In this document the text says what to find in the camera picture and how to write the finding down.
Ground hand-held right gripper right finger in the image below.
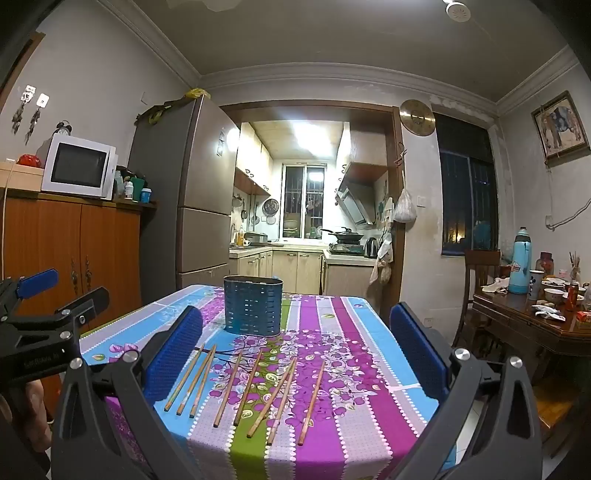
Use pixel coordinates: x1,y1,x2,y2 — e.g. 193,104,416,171
389,301,543,480

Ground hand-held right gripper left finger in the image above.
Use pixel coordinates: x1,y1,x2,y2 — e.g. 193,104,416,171
50,305,205,480

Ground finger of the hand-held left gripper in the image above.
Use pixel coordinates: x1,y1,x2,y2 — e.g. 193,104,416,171
0,269,59,318
14,286,110,350

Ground blue perforated utensil holder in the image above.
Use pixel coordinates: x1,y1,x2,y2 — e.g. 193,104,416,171
223,275,283,337

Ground orange wooden cabinet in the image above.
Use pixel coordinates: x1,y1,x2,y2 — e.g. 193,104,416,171
0,187,158,402

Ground floral striped tablecloth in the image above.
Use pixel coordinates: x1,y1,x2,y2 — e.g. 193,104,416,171
78,284,451,480

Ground hanging kitchen cloths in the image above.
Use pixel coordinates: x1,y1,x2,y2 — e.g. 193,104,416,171
368,231,394,284

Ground beige box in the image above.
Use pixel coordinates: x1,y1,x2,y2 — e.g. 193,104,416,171
0,161,44,190

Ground dark wooden dining table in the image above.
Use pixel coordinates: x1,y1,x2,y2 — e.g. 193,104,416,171
471,277,591,384

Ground dark wooden chair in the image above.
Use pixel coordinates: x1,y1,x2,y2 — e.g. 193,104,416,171
455,249,502,347

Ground white microwave oven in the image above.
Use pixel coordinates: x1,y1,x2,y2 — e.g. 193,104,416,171
41,133,117,200

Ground black wok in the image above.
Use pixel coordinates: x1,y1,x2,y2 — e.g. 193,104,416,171
321,228,365,243

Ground blue thermos flask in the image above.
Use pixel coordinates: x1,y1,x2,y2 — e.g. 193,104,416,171
508,227,533,295

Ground beige kitchen base cabinets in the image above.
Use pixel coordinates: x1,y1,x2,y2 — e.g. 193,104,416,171
229,247,379,296

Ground white hanging plastic bag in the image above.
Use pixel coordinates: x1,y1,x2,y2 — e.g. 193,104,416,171
392,187,417,224

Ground dark barred window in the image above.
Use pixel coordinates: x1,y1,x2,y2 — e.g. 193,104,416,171
434,113,499,257

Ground steel range hood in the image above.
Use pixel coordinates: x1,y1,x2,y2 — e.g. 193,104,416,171
335,178,377,225

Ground brown refrigerator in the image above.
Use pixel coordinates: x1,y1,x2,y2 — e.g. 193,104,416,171
127,95,241,291

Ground kitchen window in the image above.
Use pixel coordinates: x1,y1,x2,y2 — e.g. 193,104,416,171
283,165,326,240

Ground green cloth bag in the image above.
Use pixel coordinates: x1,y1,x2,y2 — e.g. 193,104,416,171
135,98,185,126

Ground beige cabinet above hood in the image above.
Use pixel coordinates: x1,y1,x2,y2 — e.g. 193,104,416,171
337,129,389,185

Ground framed elephant picture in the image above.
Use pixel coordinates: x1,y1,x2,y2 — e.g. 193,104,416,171
531,91,591,162

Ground round ceiling fixture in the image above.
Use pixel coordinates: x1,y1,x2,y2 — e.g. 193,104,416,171
444,0,472,21

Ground beige wall cabinets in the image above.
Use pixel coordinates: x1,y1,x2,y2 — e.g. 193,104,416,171
235,122,273,195

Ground gold round wall clock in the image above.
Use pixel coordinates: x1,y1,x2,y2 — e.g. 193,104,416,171
399,99,436,137

